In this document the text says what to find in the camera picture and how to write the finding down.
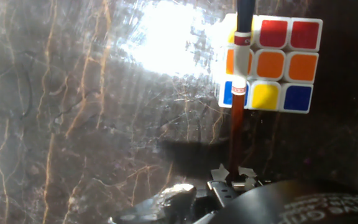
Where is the white rubiks cube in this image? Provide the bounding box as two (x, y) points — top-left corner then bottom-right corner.
(218, 12), (324, 114)

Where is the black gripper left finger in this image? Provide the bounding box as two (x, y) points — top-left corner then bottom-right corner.
(206, 163), (239, 208)

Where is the brown calligraphy brush clear cap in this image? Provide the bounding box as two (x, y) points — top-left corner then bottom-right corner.
(227, 0), (257, 186)

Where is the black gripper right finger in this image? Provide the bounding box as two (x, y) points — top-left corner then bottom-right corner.
(232, 167), (265, 191)

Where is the dark marble pattern mat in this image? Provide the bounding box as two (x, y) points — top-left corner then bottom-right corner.
(0, 0), (358, 224)

